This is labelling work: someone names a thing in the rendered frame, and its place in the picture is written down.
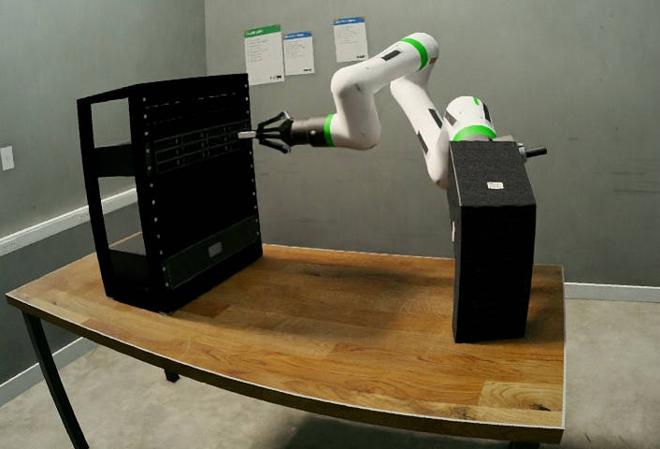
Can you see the black server rack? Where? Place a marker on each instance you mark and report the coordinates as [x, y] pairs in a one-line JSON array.
[[200, 221]]

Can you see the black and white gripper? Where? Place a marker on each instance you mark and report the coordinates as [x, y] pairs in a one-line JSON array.
[[299, 133]]

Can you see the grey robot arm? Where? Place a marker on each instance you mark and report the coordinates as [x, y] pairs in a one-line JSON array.
[[358, 126]]

